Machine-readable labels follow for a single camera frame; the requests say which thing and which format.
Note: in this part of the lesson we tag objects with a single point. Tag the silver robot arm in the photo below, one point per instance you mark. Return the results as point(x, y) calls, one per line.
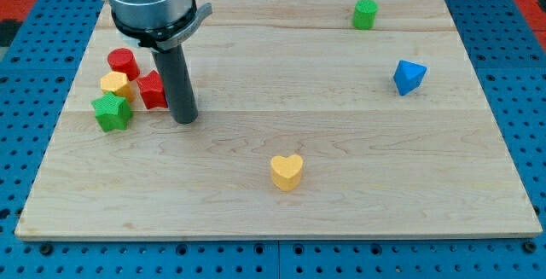
point(158, 24)

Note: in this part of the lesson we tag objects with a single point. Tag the yellow heart block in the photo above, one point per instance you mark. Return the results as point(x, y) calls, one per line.
point(286, 172)

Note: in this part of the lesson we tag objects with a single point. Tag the blue cube block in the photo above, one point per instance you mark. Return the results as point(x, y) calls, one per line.
point(408, 76)

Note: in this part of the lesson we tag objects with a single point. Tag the light wooden board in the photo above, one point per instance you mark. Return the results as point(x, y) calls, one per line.
point(284, 77)

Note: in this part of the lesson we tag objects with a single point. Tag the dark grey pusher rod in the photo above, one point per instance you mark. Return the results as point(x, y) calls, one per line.
point(174, 75)

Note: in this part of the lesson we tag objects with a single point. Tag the red star block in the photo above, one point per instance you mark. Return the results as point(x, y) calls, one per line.
point(152, 90)

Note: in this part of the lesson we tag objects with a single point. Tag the green cylinder block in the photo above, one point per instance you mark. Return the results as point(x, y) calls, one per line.
point(364, 14)

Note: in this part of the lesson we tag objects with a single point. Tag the green star block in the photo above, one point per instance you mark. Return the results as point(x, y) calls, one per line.
point(112, 112)

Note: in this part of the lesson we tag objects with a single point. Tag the yellow hexagon block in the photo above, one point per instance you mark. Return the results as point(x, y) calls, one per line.
point(117, 83)

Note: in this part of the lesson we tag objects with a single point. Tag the red cylinder block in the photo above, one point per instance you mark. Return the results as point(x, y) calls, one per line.
point(123, 60)

